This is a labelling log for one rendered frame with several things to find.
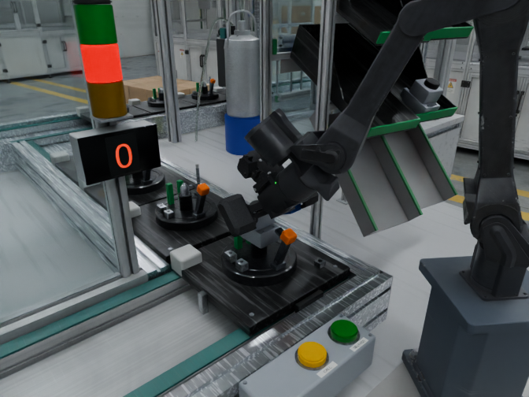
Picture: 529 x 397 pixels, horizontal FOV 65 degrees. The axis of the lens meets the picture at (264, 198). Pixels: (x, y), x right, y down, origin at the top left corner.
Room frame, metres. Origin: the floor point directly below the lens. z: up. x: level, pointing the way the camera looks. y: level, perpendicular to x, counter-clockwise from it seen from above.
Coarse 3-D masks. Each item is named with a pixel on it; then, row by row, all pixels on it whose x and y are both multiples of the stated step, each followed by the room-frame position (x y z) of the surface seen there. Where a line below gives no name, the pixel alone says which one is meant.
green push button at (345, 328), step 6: (336, 324) 0.49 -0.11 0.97; (342, 324) 0.49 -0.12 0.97; (348, 324) 0.49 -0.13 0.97; (336, 330) 0.48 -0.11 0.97; (342, 330) 0.48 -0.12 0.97; (348, 330) 0.48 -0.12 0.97; (354, 330) 0.48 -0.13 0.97; (336, 336) 0.47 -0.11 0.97; (342, 336) 0.46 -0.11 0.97; (348, 336) 0.46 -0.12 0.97; (354, 336) 0.47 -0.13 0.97; (342, 342) 0.46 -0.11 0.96; (348, 342) 0.46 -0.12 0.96
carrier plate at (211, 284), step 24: (216, 264) 0.65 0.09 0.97; (312, 264) 0.65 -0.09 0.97; (336, 264) 0.65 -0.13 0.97; (216, 288) 0.58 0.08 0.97; (240, 288) 0.58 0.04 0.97; (264, 288) 0.58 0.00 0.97; (288, 288) 0.58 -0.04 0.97; (312, 288) 0.58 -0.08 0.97; (240, 312) 0.52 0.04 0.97; (264, 312) 0.52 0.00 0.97; (288, 312) 0.54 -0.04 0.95
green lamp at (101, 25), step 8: (80, 8) 0.59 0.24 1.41; (88, 8) 0.59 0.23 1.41; (96, 8) 0.60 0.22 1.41; (104, 8) 0.60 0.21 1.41; (112, 8) 0.62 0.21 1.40; (80, 16) 0.59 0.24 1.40; (88, 16) 0.59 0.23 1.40; (96, 16) 0.60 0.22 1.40; (104, 16) 0.60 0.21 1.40; (112, 16) 0.61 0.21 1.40; (80, 24) 0.60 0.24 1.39; (88, 24) 0.59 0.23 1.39; (96, 24) 0.59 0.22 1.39; (104, 24) 0.60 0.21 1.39; (112, 24) 0.61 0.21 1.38; (80, 32) 0.60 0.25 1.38; (88, 32) 0.59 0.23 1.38; (96, 32) 0.59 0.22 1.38; (104, 32) 0.60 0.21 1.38; (112, 32) 0.61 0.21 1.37; (80, 40) 0.60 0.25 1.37; (88, 40) 0.59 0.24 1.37; (96, 40) 0.59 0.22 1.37; (104, 40) 0.60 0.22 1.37; (112, 40) 0.61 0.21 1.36
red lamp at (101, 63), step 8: (80, 48) 0.60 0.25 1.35; (88, 48) 0.59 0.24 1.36; (96, 48) 0.59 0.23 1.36; (104, 48) 0.60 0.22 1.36; (112, 48) 0.61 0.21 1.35; (88, 56) 0.59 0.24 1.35; (96, 56) 0.59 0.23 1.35; (104, 56) 0.60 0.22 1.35; (112, 56) 0.60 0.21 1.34; (88, 64) 0.59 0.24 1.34; (96, 64) 0.59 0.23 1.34; (104, 64) 0.60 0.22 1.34; (112, 64) 0.60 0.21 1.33; (88, 72) 0.60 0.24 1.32; (96, 72) 0.59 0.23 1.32; (104, 72) 0.59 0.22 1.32; (112, 72) 0.60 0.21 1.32; (120, 72) 0.62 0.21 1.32; (88, 80) 0.60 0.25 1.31; (96, 80) 0.59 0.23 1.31; (104, 80) 0.59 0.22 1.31; (112, 80) 0.60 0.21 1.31
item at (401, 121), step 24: (312, 24) 0.94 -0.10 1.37; (336, 24) 0.97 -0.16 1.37; (312, 48) 0.88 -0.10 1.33; (336, 48) 1.01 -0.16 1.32; (360, 48) 0.95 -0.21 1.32; (312, 72) 0.88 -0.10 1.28; (336, 72) 0.82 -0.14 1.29; (360, 72) 0.94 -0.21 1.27; (336, 96) 0.81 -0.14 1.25; (384, 120) 0.80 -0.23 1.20; (408, 120) 0.81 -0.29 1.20
